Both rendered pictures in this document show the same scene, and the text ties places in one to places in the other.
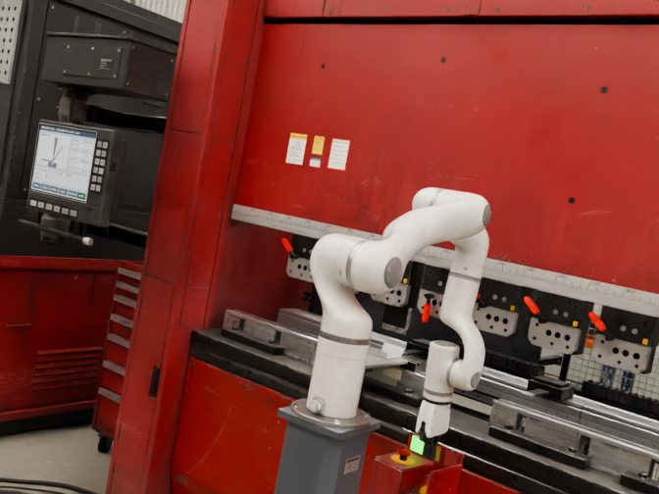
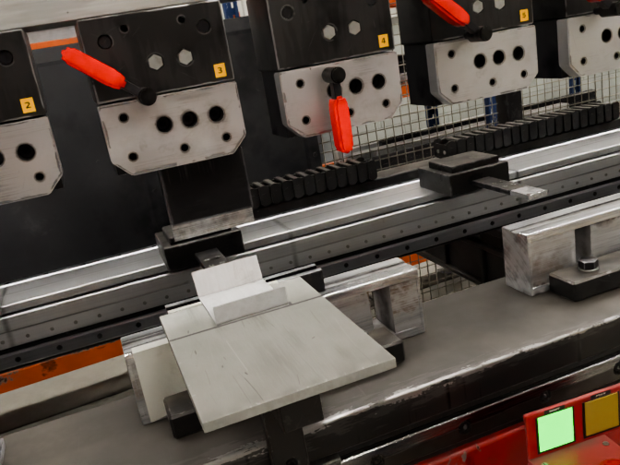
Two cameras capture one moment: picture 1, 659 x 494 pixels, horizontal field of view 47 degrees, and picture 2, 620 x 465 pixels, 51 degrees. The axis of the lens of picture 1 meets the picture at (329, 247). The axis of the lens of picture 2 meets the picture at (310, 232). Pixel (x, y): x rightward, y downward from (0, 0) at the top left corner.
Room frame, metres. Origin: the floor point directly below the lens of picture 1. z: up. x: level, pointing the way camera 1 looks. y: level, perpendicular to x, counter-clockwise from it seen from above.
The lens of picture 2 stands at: (2.12, 0.30, 1.29)
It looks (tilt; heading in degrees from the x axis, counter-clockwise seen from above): 17 degrees down; 304
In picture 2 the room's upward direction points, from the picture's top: 10 degrees counter-clockwise
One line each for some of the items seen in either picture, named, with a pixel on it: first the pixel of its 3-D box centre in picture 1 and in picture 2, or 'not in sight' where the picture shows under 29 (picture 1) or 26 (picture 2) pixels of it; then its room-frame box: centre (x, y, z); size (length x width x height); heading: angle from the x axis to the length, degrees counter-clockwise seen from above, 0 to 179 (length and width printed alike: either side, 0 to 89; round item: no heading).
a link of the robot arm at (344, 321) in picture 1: (342, 285); not in sight; (1.79, -0.05, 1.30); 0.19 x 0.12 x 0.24; 49
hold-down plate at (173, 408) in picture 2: (383, 389); (288, 378); (2.58, -0.27, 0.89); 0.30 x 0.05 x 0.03; 52
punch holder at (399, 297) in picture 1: (396, 279); (162, 88); (2.66, -0.25, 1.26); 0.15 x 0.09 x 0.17; 52
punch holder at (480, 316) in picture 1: (500, 306); (466, 32); (2.41, -0.57, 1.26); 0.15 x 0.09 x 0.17; 52
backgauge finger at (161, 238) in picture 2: (416, 349); (207, 250); (2.77, -0.38, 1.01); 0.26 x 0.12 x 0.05; 142
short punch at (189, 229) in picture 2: (395, 318); (207, 194); (2.65, -0.27, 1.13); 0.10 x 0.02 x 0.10; 52
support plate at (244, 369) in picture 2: (364, 357); (262, 338); (2.53, -0.18, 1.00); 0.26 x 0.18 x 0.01; 142
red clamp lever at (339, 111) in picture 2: (428, 308); (337, 110); (2.50, -0.35, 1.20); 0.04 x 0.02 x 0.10; 142
